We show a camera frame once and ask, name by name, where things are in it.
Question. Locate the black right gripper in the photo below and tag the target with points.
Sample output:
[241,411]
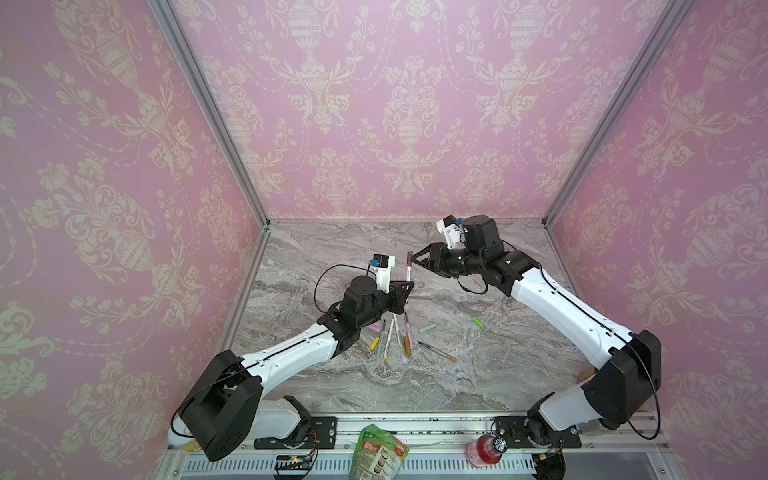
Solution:
[442,259]

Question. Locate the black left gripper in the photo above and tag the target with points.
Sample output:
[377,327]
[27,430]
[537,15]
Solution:
[396,292]

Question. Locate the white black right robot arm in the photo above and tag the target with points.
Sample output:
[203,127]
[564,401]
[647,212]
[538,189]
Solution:
[627,364]

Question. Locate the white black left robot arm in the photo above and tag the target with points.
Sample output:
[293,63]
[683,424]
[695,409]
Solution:
[228,404]

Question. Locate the orange pen cap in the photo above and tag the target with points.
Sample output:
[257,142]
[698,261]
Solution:
[407,346]

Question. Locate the white pen yellow tip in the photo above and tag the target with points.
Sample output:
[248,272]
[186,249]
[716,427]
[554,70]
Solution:
[389,336]

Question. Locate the green snack bag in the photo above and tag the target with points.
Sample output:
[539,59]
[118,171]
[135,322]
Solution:
[378,455]

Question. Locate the red emergency stop button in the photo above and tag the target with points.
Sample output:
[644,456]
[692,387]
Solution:
[486,451]

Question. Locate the amber jar black lid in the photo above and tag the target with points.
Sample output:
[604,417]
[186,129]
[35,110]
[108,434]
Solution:
[586,374]

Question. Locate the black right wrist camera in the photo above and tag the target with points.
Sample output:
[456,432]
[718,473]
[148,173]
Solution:
[477,234]

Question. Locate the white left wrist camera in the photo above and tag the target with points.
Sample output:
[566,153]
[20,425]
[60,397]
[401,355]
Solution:
[382,267]

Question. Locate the aluminium front rail frame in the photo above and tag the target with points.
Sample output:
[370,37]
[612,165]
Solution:
[437,443]

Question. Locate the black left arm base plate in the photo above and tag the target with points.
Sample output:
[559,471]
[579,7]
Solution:
[318,432]

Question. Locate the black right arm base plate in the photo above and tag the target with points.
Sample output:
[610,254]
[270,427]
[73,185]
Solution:
[521,432]

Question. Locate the aluminium right corner post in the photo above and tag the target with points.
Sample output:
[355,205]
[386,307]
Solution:
[666,25]

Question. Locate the aluminium corner post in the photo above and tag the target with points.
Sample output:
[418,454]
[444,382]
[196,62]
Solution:
[201,91]
[666,25]

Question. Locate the aluminium left corner post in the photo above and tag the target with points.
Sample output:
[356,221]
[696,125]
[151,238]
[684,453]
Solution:
[201,91]

